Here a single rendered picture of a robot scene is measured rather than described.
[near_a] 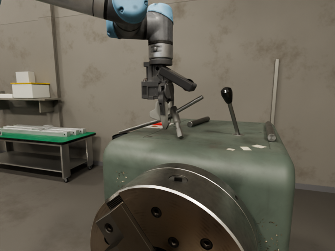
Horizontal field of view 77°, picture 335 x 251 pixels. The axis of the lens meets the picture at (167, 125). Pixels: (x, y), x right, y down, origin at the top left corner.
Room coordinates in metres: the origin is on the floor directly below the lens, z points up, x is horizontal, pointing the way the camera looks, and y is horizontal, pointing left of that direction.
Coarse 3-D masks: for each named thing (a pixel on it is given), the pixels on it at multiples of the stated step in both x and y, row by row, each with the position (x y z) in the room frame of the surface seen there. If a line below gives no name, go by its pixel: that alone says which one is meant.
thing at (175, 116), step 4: (172, 108) 0.65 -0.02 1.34; (176, 108) 0.66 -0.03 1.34; (172, 112) 0.64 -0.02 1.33; (176, 112) 0.64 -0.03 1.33; (172, 116) 0.63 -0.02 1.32; (176, 116) 0.63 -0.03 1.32; (176, 120) 0.62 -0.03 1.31; (176, 124) 0.61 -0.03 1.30; (176, 128) 0.60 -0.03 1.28; (180, 128) 0.60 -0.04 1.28; (180, 132) 0.59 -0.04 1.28; (180, 136) 0.58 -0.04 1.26
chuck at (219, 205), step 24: (168, 168) 0.41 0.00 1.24; (120, 192) 0.35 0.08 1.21; (144, 192) 0.33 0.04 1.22; (168, 192) 0.31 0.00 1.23; (192, 192) 0.32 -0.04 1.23; (216, 192) 0.35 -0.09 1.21; (96, 216) 0.37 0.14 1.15; (144, 216) 0.33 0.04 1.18; (168, 216) 0.31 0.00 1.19; (192, 216) 0.30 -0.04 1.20; (216, 216) 0.29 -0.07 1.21; (240, 216) 0.33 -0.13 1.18; (96, 240) 0.37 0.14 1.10; (168, 240) 0.32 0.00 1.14; (192, 240) 0.30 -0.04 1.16; (216, 240) 0.28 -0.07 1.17; (240, 240) 0.28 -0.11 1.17
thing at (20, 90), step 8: (16, 88) 3.78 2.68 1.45; (24, 88) 3.73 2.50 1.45; (32, 88) 3.70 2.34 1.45; (40, 88) 3.85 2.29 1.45; (48, 88) 4.02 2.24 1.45; (16, 96) 3.79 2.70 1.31; (24, 96) 3.73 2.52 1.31; (32, 96) 3.69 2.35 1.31; (40, 96) 3.83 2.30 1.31; (48, 96) 4.00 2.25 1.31
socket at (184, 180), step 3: (171, 177) 0.36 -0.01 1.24; (174, 177) 0.36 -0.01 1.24; (177, 177) 0.36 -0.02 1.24; (180, 177) 0.36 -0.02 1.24; (183, 177) 0.37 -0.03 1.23; (171, 180) 0.35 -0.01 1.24; (174, 180) 0.36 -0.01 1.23; (177, 180) 0.36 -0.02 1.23; (180, 180) 0.36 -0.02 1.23; (183, 180) 0.35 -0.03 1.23; (186, 180) 0.35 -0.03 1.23; (180, 183) 0.34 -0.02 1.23; (183, 183) 0.34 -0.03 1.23
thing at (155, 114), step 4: (156, 104) 0.65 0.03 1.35; (156, 108) 0.65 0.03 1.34; (152, 112) 0.66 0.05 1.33; (156, 112) 0.65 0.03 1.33; (152, 116) 0.66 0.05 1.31; (156, 116) 0.65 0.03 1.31; (160, 116) 0.64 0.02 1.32; (164, 116) 0.63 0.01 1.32; (160, 120) 0.65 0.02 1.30; (164, 120) 0.64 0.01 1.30; (164, 124) 0.64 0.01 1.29; (164, 128) 0.65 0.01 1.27
